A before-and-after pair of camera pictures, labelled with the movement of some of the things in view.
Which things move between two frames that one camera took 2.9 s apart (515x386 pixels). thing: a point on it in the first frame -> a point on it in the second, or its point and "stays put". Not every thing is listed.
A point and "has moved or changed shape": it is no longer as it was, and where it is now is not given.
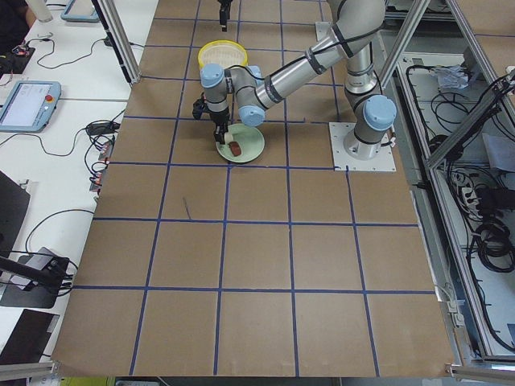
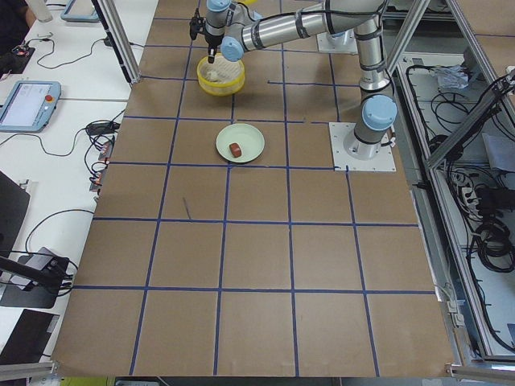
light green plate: [251, 139] stays put
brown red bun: [235, 148] stays put
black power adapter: [97, 129] stays put
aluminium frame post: [112, 22] stays put
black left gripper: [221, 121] -> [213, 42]
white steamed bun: [228, 137] has moved or changed shape
